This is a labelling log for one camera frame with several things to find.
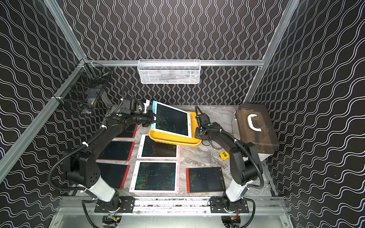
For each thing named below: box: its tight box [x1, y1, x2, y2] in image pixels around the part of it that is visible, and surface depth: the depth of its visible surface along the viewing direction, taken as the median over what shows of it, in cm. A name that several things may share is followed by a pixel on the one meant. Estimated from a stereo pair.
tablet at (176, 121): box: [151, 100, 193, 139], surface depth 87 cm
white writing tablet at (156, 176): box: [129, 160, 181, 195], surface depth 86 cm
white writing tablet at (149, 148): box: [136, 134, 181, 160], surface depth 97 cm
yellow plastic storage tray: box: [148, 112, 202, 147], surface depth 92 cm
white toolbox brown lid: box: [231, 103, 280, 162], surface depth 89 cm
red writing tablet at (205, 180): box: [185, 166, 226, 194], surface depth 86 cm
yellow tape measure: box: [220, 151, 231, 162], surface depth 93 cm
